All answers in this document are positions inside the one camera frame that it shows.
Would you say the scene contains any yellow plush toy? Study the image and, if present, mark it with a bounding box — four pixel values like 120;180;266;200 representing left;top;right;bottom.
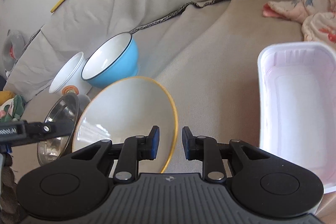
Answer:
0;90;15;106

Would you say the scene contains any stainless steel bowl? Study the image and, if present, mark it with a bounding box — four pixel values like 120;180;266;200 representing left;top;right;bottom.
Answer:
37;93;91;165

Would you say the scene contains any pink floral blanket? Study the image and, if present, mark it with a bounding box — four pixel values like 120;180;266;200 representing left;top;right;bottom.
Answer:
263;0;335;45

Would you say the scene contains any white bowl yellow rim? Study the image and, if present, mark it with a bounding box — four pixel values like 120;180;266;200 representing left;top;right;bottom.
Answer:
72;76;178;173

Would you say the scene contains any blue enamel bowl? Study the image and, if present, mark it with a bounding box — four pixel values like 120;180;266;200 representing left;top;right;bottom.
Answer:
81;32;138;89

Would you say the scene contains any white plastic tray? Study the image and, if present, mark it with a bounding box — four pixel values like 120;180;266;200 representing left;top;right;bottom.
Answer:
257;42;335;194

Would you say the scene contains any white paper cup bowl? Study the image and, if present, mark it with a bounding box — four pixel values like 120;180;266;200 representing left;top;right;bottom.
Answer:
49;52;91;96

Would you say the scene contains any green floral cloth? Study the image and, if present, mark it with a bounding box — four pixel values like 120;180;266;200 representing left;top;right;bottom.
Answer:
1;95;26;123

